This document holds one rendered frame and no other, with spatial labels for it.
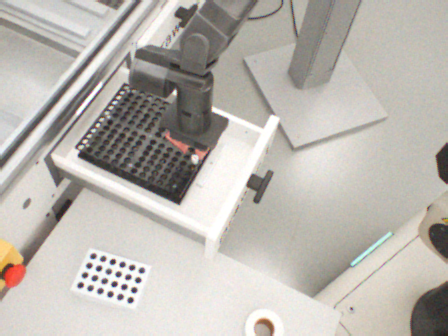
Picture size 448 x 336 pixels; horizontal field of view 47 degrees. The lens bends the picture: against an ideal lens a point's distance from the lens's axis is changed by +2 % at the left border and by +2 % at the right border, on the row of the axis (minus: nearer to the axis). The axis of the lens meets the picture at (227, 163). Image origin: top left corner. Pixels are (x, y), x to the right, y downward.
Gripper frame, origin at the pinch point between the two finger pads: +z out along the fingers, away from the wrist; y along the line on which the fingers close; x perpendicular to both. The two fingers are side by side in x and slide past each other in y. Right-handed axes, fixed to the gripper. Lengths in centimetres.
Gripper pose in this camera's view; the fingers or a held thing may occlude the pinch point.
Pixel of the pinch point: (194, 151)
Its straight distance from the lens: 92.0
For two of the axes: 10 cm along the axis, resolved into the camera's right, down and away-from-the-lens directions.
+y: 9.0, 3.9, -1.8
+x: 4.2, -7.5, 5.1
